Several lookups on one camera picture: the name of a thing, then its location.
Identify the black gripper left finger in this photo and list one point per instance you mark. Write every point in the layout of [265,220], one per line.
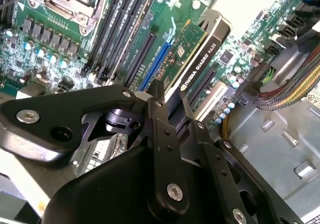
[50,109]

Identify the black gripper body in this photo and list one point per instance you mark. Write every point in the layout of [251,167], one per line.
[112,196]

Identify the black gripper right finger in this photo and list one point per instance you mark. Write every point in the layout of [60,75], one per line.
[215,164]

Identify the black green graphics card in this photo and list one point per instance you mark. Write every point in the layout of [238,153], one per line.
[200,67]

